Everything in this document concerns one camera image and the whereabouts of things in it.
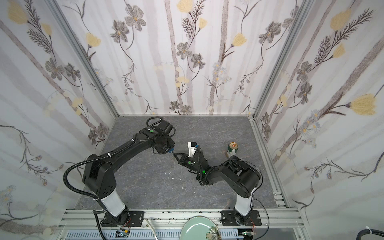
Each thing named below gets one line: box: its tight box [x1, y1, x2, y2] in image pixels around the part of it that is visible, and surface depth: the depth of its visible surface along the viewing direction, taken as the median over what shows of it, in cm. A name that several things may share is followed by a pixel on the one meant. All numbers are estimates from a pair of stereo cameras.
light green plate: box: [179, 215, 217, 240], surface depth 72 cm
